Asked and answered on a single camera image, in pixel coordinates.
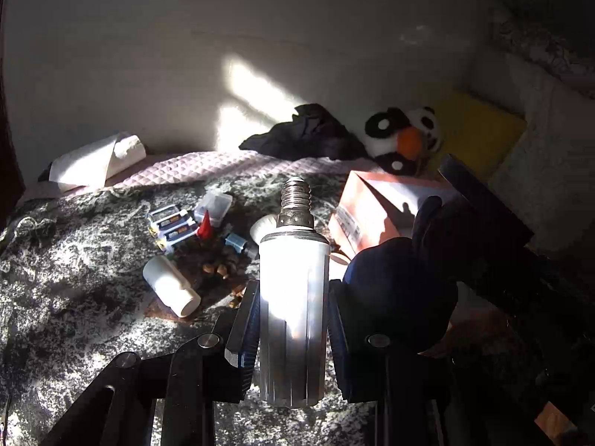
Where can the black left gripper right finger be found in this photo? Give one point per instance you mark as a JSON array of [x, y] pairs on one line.
[[348, 345]]

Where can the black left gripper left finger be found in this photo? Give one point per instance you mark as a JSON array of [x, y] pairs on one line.
[[242, 342]]

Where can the white LED corn bulb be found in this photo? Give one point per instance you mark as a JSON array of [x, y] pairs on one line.
[[294, 285]]

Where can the white plastic bottle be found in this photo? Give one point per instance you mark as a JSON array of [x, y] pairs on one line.
[[171, 286]]

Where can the blue stamp cylinder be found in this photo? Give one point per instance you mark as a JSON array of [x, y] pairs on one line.
[[237, 242]]

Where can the red cone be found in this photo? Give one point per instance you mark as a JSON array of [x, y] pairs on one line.
[[205, 229]]

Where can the pink storage box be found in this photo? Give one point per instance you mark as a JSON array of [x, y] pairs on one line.
[[375, 207]]

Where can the blue battery packs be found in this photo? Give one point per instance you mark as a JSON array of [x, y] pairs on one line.
[[170, 226]]

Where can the clear plastic case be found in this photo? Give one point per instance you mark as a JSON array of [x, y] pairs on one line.
[[216, 205]]

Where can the grey patterned blanket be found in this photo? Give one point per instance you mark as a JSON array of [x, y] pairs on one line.
[[73, 295]]

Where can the panda plush toy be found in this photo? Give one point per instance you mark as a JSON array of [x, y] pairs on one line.
[[402, 143]]

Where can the black cloth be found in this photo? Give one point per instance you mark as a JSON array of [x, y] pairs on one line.
[[312, 133]]

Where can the yellow pillow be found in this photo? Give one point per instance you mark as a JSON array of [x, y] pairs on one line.
[[476, 132]]

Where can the floral white pillow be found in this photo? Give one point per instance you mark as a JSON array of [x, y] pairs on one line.
[[548, 178]]

